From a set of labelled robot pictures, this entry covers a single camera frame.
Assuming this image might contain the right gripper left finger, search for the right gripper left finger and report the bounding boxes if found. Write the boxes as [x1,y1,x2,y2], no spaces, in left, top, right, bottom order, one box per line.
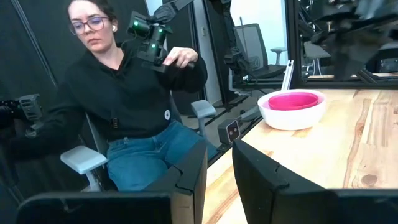
[15,139,208,224]

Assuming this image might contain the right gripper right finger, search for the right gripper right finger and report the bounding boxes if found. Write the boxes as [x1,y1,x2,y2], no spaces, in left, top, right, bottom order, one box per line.
[231,139,398,224]

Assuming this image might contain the pink bowl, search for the pink bowl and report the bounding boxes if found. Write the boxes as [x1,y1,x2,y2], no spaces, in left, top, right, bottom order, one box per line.
[267,91,320,111]

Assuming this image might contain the grey office chair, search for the grey office chair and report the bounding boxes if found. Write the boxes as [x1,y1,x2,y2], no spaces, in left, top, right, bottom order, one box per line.
[60,93,218,192]

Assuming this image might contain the person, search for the person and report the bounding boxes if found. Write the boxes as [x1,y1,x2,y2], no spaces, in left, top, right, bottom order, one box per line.
[9,0,219,192]

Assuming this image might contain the white flat strip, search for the white flat strip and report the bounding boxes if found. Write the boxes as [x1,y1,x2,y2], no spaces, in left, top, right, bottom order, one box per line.
[280,59,295,91]

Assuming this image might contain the black mesh office chair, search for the black mesh office chair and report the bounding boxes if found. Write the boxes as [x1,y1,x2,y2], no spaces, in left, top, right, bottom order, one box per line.
[233,22,289,79]

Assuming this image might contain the person's hand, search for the person's hand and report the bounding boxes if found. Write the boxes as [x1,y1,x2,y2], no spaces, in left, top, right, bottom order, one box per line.
[162,46,199,69]

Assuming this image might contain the person's eyeglasses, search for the person's eyeglasses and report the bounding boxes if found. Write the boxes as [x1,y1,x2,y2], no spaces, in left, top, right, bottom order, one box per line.
[68,16,111,36]

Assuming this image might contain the black depth camera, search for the black depth camera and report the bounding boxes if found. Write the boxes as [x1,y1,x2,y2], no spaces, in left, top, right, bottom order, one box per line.
[217,118,241,145]

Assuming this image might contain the black leader arm handle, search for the black leader arm handle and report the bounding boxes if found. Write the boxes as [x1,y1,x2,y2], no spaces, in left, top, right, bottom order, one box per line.
[126,10,196,74]
[0,93,44,138]

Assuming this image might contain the black aluminium rig frame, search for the black aluminium rig frame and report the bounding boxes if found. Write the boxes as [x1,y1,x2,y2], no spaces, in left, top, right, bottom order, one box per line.
[205,0,398,162]

